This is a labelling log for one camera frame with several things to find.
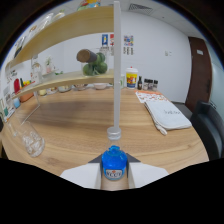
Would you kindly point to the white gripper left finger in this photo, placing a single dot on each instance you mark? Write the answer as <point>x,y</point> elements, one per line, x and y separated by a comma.
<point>85,175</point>

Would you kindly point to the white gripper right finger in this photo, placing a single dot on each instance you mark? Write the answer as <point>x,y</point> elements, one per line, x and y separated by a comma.
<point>145,173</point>

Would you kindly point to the blue liquid bottle silver cap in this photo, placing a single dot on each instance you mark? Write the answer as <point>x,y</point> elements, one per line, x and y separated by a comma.
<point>114,163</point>

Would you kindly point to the clear glass cup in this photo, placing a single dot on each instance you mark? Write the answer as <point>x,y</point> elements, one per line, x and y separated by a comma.
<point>31,141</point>

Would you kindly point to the white fabric pouch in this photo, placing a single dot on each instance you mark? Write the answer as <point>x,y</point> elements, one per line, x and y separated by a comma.
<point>168,116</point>

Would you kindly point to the orange printed paper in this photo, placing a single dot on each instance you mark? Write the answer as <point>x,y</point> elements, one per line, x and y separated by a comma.
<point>150,96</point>

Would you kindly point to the black chair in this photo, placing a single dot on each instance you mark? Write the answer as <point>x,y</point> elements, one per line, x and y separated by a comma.
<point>210,130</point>

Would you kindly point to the brown door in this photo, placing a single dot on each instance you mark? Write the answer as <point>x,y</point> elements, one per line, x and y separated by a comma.
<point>200,73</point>

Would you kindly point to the white frame wooden shelf rack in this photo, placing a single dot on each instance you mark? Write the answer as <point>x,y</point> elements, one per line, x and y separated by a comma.
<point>116,66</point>

